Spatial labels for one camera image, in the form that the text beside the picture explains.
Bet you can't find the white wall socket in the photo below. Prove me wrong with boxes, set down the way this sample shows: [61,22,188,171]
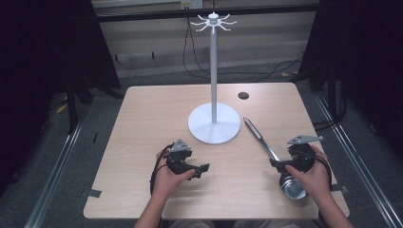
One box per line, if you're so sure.
[180,0,203,10]

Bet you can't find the person's right hand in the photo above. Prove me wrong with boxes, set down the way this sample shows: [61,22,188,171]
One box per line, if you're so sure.
[284,144,333,203]

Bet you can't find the metal floor rail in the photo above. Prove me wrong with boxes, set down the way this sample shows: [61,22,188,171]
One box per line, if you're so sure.
[24,104,88,228]
[313,92,403,228]

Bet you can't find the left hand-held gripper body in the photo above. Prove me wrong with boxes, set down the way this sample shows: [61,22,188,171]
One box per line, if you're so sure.
[165,138,194,176]

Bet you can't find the person's left hand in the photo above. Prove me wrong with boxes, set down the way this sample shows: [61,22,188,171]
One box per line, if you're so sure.
[151,149,197,200]

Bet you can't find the black metal stand leg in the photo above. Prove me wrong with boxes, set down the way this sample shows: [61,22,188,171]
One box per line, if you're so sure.
[65,75,93,135]

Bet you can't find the metal ladle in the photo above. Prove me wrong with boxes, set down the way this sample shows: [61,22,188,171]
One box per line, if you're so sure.
[242,117,309,201]

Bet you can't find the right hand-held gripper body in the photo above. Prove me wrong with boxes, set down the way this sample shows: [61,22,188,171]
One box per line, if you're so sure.
[286,134,325,174]

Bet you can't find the white hook stand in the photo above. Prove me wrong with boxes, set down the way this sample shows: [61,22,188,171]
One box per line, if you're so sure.
[187,11,242,145]

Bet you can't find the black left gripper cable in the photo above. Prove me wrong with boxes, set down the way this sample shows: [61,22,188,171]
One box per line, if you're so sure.
[149,142,176,196]

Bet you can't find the black curtain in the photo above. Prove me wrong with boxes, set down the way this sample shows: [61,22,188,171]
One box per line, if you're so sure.
[0,0,122,194]
[298,0,403,160]

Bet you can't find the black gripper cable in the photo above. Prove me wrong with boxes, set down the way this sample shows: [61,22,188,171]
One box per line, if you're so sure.
[149,142,176,196]
[312,154,334,192]

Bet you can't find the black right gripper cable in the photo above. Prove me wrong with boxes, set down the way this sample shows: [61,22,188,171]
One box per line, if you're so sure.
[312,154,334,192]

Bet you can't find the grey tape strip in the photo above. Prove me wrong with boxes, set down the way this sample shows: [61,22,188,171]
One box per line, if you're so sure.
[82,187,103,200]
[330,183,350,195]

